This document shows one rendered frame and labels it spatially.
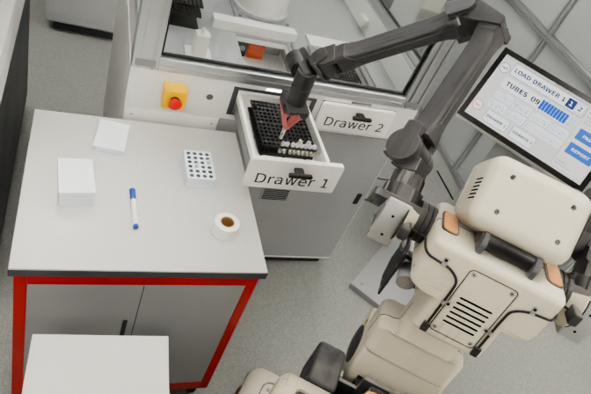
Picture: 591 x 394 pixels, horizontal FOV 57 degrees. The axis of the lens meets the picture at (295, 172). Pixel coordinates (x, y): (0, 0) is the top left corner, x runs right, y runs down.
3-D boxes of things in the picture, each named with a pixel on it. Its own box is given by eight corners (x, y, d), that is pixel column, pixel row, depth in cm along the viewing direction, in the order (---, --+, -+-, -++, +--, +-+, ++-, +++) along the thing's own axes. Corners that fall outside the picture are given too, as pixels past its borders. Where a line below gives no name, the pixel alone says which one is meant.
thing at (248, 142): (327, 185, 170) (334, 171, 166) (248, 178, 160) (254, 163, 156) (297, 105, 197) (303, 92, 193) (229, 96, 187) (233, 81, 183)
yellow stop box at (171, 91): (184, 112, 172) (188, 93, 167) (161, 109, 169) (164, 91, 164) (183, 102, 175) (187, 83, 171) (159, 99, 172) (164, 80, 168)
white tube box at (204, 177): (213, 189, 162) (216, 179, 160) (185, 187, 159) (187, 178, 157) (207, 160, 171) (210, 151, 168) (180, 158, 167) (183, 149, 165)
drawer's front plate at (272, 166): (331, 193, 170) (345, 167, 163) (242, 186, 159) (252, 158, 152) (330, 189, 171) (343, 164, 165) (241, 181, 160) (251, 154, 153)
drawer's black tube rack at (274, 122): (309, 165, 174) (317, 150, 170) (257, 160, 167) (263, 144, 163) (294, 121, 189) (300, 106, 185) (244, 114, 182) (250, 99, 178)
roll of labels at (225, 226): (210, 221, 153) (214, 211, 151) (235, 222, 155) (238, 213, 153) (212, 240, 148) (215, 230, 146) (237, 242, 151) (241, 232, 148)
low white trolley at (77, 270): (204, 402, 193) (268, 273, 146) (6, 418, 169) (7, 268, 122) (189, 267, 233) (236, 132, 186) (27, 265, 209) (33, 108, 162)
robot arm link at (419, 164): (412, 177, 114) (420, 188, 118) (431, 135, 117) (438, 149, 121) (375, 168, 120) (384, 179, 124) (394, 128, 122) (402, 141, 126)
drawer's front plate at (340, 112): (383, 137, 204) (397, 113, 197) (313, 127, 193) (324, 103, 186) (383, 134, 205) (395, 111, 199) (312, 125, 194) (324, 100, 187)
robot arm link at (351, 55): (476, 7, 125) (486, 39, 133) (473, -11, 128) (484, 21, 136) (309, 62, 144) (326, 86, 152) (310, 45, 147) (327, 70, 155)
